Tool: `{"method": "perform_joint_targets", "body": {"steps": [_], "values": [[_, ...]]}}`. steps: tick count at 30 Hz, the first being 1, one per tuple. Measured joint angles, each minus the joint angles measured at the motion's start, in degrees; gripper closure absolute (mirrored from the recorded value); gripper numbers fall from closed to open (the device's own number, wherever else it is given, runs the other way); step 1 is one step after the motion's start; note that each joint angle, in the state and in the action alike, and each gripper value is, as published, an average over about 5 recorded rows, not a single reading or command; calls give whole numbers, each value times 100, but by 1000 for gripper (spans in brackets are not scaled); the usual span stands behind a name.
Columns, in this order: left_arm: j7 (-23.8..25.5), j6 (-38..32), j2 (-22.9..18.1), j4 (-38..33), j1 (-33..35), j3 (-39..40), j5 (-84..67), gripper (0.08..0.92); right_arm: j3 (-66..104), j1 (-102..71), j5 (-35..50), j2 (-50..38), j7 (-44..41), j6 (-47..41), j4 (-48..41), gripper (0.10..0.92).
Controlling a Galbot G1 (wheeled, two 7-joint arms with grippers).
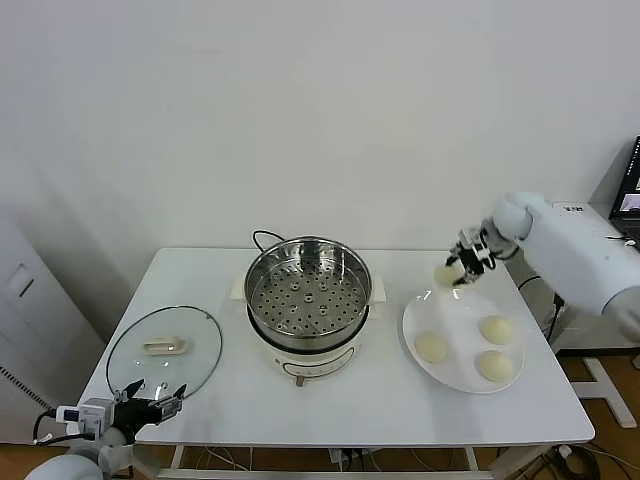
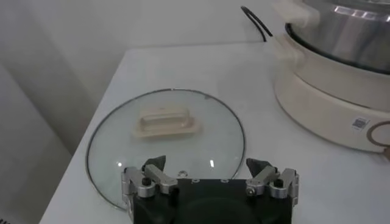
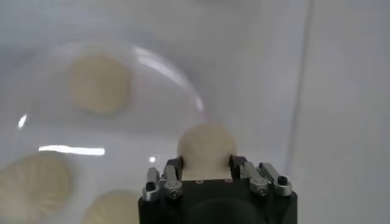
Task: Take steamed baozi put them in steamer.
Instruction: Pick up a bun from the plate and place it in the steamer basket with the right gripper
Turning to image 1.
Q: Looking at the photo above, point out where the white power strip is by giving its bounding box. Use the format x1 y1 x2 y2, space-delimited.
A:
328 448 374 469

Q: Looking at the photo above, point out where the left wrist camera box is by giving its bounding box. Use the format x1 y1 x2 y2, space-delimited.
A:
54 398 116 439

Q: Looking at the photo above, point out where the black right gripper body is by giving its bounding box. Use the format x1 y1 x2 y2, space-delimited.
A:
458 238 502 274

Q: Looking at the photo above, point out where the stainless steel steamer basket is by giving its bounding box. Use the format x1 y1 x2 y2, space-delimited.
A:
230 238 389 342

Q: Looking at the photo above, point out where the cream electric cooker base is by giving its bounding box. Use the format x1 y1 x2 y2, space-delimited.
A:
245 299 384 389

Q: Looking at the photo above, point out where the black cooker power cord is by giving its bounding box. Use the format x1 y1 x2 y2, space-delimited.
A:
252 229 286 256

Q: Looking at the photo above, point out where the white steamed baozi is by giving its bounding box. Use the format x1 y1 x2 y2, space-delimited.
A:
414 331 449 364
478 314 515 346
474 349 516 384
433 264 464 289

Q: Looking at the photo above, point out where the glass lid with cream handle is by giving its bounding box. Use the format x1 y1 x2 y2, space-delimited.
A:
105 305 224 400

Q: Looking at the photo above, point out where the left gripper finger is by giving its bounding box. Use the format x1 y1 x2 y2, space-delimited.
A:
151 383 188 419
114 378 146 404

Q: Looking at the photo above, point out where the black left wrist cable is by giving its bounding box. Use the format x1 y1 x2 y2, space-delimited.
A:
32 408 94 447

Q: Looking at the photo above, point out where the light grey cabinet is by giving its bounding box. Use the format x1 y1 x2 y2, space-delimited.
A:
0 202 109 446

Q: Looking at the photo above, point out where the black laptop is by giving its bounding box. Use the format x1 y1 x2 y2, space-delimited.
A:
609 135 640 236

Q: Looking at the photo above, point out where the white table frame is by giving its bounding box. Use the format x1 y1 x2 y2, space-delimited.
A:
134 442 551 480

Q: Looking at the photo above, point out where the white round plate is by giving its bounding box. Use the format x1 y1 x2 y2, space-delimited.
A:
402 288 526 395

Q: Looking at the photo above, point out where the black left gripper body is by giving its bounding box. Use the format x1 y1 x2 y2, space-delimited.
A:
113 398 169 432

